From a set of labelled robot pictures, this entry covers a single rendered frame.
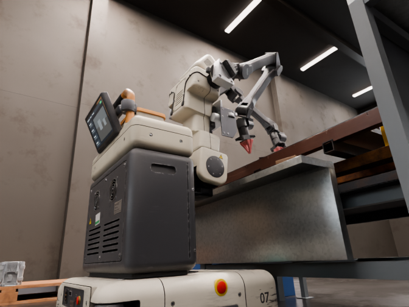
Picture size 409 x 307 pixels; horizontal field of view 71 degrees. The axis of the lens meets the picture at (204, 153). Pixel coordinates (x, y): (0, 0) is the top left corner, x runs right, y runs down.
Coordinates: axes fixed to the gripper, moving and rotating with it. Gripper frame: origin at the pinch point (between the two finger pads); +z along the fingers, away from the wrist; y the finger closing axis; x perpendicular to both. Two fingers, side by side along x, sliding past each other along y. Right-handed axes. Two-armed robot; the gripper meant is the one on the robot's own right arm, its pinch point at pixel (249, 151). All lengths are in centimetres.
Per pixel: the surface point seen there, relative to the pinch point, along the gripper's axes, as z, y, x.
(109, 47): -354, -84, -393
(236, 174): 8.4, -2.4, -18.3
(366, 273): 63, 4, 45
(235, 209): 28.2, 6.4, -16.4
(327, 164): 20.0, 4.5, 45.3
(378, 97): 10, 32, 82
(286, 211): 34.8, 7.9, 20.2
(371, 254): 269, -826, -429
